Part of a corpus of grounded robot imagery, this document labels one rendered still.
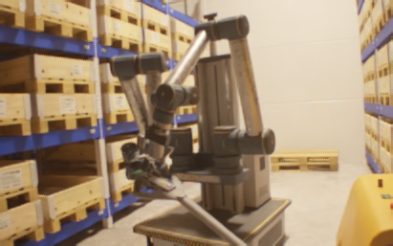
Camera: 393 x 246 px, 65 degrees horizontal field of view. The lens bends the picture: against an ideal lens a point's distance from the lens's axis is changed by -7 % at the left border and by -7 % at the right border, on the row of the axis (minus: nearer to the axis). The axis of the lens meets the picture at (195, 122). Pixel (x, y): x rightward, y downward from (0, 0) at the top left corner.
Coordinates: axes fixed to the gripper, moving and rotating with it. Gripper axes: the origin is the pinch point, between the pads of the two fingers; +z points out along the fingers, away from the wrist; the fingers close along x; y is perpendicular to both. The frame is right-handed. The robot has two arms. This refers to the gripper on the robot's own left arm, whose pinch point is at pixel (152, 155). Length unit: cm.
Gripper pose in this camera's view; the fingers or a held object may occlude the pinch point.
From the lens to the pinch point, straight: 175.6
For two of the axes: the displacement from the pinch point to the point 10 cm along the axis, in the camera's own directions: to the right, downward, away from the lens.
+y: 3.7, -0.8, 9.3
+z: -2.9, 9.4, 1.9
